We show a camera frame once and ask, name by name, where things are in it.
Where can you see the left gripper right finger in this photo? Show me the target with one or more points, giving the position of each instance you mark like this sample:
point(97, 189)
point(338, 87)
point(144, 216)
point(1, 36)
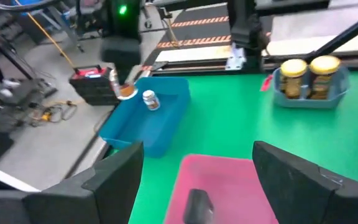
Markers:
point(297, 193)

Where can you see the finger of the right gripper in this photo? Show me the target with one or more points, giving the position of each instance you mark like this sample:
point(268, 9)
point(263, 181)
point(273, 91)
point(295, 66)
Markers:
point(126, 73)

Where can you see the black spice tin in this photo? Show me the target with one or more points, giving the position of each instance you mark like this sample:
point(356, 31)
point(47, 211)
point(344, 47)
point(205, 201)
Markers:
point(197, 207)

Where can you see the small grey-blue plastic bin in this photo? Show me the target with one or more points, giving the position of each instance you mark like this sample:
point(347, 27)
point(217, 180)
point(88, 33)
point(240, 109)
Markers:
point(309, 102)

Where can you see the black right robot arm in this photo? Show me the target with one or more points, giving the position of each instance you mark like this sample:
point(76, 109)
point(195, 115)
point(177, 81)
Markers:
point(247, 31)

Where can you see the red black power station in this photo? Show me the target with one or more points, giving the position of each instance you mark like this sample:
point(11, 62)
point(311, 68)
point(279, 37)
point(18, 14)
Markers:
point(92, 87)

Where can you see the glass spice jar brown label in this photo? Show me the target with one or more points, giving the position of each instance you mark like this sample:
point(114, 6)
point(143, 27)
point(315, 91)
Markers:
point(151, 100)
point(126, 91)

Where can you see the pink plastic bin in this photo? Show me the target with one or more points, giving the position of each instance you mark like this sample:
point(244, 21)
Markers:
point(235, 186)

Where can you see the white metal bracket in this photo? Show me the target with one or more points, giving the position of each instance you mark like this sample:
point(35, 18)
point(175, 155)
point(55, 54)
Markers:
point(236, 59)

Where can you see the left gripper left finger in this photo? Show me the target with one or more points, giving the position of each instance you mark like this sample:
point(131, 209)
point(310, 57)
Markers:
point(110, 189)

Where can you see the blue plastic bin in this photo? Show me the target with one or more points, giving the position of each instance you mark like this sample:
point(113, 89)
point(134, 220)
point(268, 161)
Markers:
point(148, 130)

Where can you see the yellow-lid glass spice jar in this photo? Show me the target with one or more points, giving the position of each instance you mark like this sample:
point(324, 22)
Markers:
point(293, 77)
point(323, 76)

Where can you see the small red tag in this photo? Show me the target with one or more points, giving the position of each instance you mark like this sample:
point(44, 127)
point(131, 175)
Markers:
point(266, 83)

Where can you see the black table frame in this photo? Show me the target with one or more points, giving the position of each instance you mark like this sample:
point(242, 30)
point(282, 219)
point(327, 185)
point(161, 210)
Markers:
point(337, 39)

